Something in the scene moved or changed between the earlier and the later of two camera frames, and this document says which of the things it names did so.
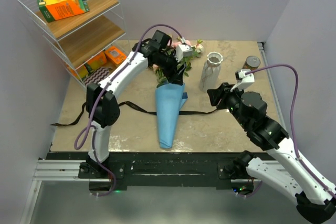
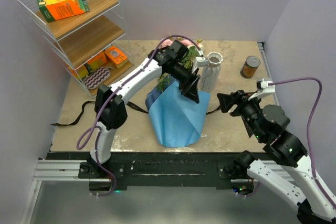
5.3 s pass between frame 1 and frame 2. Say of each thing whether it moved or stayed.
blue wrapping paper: moved
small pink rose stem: stayed
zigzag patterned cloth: stayed
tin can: stayed
